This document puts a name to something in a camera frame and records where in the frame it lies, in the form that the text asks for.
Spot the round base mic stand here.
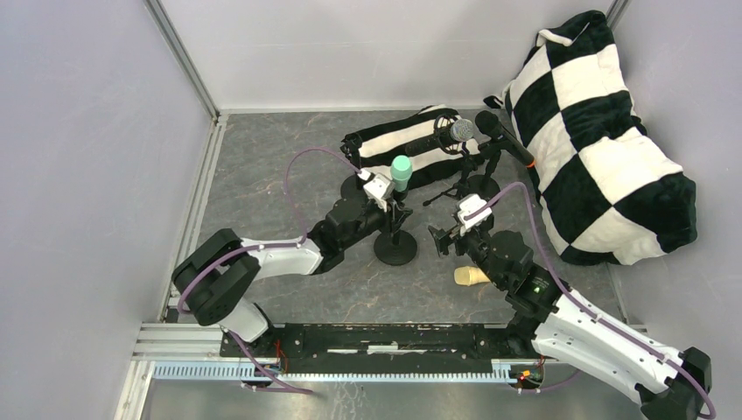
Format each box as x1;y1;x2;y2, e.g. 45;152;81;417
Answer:
466;143;501;200
339;135;372;201
374;228;418;266

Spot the cream beige microphone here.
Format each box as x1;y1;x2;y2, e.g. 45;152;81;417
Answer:
454;266;490;287

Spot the teal green microphone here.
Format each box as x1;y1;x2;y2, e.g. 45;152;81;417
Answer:
390;155;413;193

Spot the black glitter microphone silver head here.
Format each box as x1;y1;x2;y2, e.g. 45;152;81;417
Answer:
404;118;474;157

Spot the black microphone orange end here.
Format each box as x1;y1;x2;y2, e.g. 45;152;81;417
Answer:
474;110;536;168

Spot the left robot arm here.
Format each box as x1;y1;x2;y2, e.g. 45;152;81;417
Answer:
171;199;413;343

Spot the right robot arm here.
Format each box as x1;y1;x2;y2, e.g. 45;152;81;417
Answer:
428;227;711;419

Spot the black white checkered pillow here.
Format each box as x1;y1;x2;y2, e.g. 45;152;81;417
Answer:
485;10;697;265

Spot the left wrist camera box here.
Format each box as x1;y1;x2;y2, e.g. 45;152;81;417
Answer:
356;169;395;213

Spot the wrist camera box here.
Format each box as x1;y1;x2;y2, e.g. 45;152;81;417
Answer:
454;193;493;236
356;169;395;213

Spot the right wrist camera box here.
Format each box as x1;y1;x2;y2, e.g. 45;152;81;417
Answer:
454;193;493;236

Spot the tripod shock mount mic stand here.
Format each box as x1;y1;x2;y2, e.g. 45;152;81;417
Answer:
423;114;478;207

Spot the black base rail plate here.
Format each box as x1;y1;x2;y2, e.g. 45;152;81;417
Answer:
247;323;541;375

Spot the aluminium corner frame post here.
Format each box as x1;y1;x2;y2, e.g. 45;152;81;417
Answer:
143;0;221;121

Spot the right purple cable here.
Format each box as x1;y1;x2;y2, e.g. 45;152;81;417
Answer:
463;181;717;420

